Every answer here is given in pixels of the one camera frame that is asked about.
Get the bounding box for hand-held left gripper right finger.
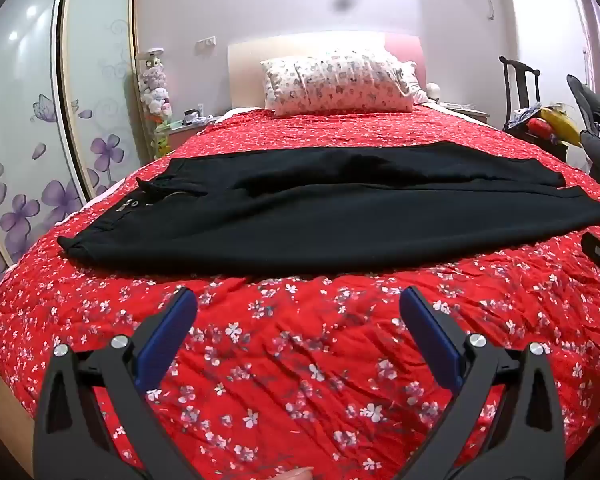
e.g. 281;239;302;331
399;286;567;480

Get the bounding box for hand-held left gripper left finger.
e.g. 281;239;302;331
32;287;206;480

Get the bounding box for black pants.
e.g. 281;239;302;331
57;141;600;277

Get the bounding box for red floral bedspread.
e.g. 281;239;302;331
0;102;600;480

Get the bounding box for yellow cloth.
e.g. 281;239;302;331
537;106;583;148

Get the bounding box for red cloth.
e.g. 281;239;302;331
525;117;553;140

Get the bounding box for dark wooden chair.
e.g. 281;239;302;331
499;55;568;161

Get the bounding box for white nightstand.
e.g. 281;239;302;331
440;102;492;127

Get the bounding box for pink nightstand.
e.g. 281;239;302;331
167;110;231;135

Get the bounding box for floral print pillow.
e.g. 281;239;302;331
260;50;418;118

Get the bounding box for floral glass sliding wardrobe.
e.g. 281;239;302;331
0;0;148;321

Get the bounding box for cream padded headboard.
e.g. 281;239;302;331
227;31;426;113

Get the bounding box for wooden bed frame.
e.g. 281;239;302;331
0;355;37;463

